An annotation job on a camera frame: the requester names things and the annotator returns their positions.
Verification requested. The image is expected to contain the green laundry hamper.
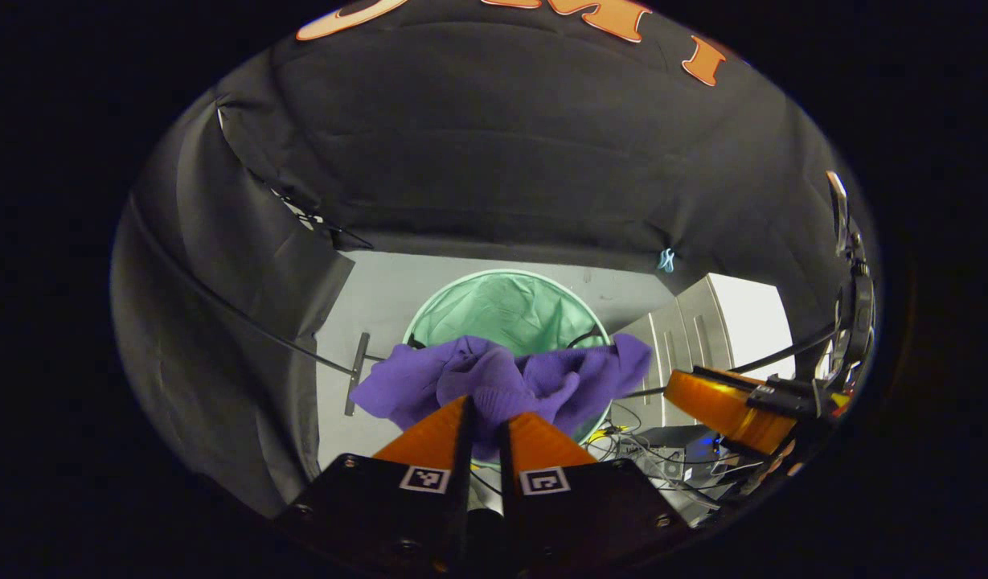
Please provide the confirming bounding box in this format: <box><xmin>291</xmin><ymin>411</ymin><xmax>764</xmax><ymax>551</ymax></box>
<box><xmin>403</xmin><ymin>269</ymin><xmax>615</xmax><ymax>471</ymax></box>

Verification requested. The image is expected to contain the black metal clothes rack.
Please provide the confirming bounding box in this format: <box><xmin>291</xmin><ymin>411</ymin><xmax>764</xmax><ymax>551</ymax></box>
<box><xmin>172</xmin><ymin>265</ymin><xmax>838</xmax><ymax>417</ymax></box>

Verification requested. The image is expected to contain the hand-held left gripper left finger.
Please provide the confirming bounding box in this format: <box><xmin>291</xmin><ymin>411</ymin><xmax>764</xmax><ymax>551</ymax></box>
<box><xmin>275</xmin><ymin>394</ymin><xmax>475</xmax><ymax>577</ymax></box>

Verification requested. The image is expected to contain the white cabinet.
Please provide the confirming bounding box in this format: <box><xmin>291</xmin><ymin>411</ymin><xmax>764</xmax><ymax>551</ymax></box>
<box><xmin>613</xmin><ymin>273</ymin><xmax>797</xmax><ymax>429</ymax></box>

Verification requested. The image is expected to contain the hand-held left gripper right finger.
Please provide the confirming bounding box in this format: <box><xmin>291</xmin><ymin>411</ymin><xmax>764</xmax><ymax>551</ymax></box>
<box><xmin>498</xmin><ymin>412</ymin><xmax>693</xmax><ymax>577</ymax></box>

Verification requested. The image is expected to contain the black backdrop cloth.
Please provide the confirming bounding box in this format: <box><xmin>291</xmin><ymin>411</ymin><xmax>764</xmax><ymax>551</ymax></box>
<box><xmin>110</xmin><ymin>0</ymin><xmax>880</xmax><ymax>519</ymax></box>

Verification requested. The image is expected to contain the tangle of black cables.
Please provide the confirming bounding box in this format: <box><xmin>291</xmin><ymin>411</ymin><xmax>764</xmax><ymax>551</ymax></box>
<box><xmin>586</xmin><ymin>402</ymin><xmax>744</xmax><ymax>524</ymax></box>

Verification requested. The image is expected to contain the purple corduroy jacket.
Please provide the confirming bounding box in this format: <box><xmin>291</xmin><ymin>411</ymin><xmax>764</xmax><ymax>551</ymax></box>
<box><xmin>349</xmin><ymin>333</ymin><xmax>654</xmax><ymax>463</ymax></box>

